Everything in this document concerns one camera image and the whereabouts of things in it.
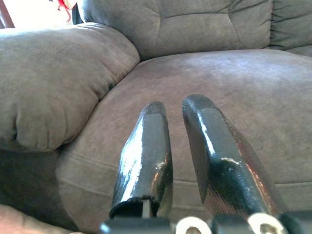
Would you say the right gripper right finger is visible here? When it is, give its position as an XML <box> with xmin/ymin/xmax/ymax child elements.
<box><xmin>182</xmin><ymin>94</ymin><xmax>288</xmax><ymax>220</ymax></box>

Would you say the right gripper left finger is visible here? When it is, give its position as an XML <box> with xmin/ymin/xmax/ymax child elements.
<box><xmin>109</xmin><ymin>101</ymin><xmax>174</xmax><ymax>218</ymax></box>

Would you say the pale pink pillow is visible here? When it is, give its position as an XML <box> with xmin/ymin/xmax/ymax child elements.
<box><xmin>0</xmin><ymin>204</ymin><xmax>78</xmax><ymax>234</ymax></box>

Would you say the brown suede recliner sofa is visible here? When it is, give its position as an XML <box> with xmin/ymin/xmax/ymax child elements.
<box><xmin>0</xmin><ymin>0</ymin><xmax>312</xmax><ymax>234</ymax></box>

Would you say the red dangling object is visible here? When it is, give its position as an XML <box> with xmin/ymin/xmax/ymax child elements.
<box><xmin>57</xmin><ymin>0</ymin><xmax>74</xmax><ymax>24</ymax></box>

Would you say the brown wooden door frame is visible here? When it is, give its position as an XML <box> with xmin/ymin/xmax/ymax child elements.
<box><xmin>0</xmin><ymin>0</ymin><xmax>15</xmax><ymax>29</ymax></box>

